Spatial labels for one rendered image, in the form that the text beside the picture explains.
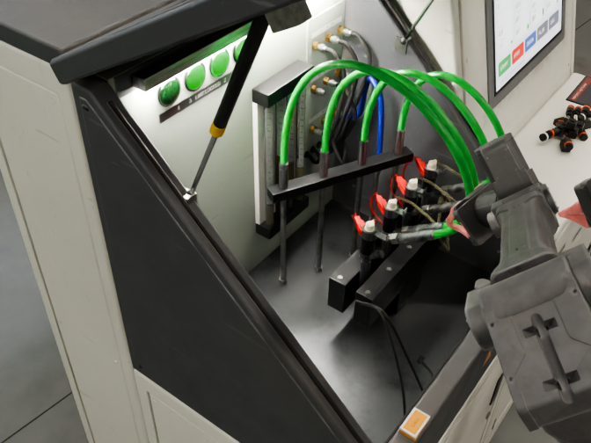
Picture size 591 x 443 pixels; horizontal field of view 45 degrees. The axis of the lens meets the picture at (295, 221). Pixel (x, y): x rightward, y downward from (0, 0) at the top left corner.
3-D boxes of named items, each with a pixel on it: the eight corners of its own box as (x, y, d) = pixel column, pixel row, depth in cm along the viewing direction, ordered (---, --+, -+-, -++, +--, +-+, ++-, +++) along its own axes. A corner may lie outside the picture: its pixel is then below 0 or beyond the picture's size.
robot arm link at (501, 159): (498, 242, 94) (559, 214, 91) (457, 165, 93) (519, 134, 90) (499, 222, 105) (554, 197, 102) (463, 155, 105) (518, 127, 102)
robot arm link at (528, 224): (490, 367, 58) (620, 317, 55) (458, 307, 58) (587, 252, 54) (497, 243, 99) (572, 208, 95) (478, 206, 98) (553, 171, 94)
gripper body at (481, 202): (448, 213, 108) (477, 206, 101) (492, 177, 111) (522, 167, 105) (472, 247, 108) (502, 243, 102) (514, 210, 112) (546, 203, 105)
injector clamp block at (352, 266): (366, 351, 143) (372, 300, 133) (325, 327, 147) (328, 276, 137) (444, 257, 163) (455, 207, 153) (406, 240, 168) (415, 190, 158)
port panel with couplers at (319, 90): (315, 157, 155) (321, 25, 135) (302, 151, 157) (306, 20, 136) (347, 131, 163) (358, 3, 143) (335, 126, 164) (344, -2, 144)
